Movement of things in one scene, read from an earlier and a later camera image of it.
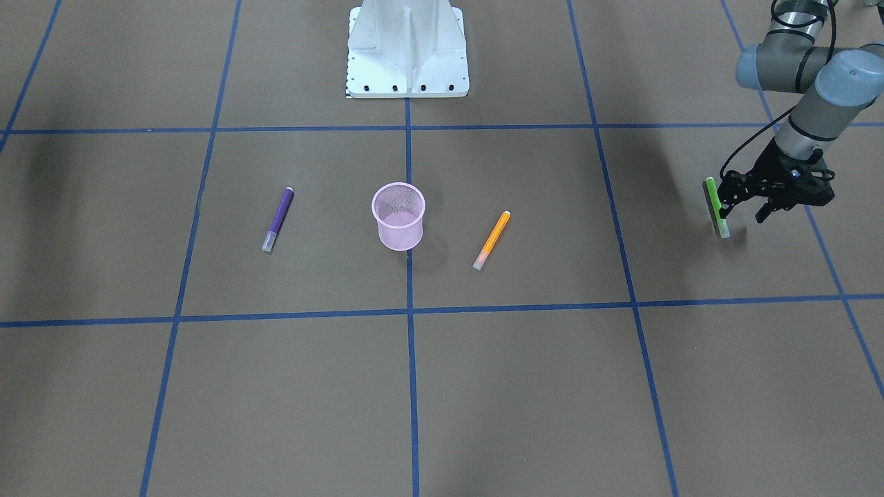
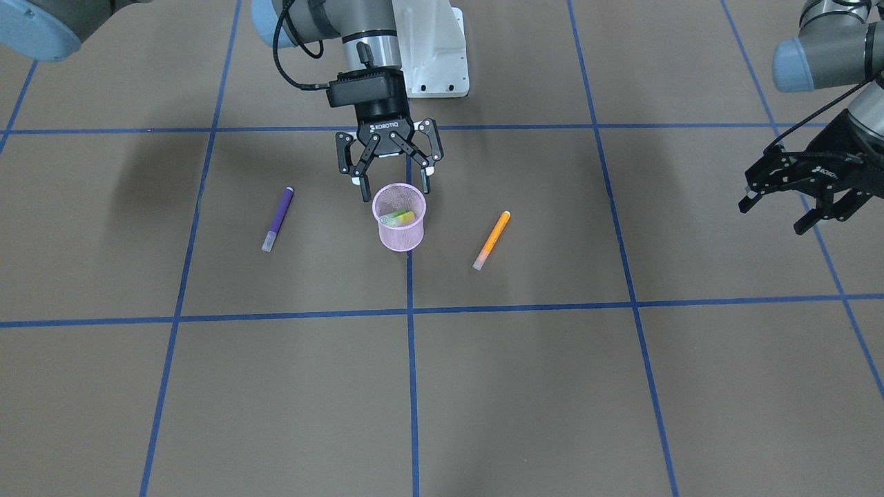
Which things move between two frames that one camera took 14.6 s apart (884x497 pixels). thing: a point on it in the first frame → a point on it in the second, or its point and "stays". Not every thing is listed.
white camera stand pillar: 407,49 stays
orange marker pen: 481,259 stays
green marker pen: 713,199 → 385,218
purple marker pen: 270,237 stays
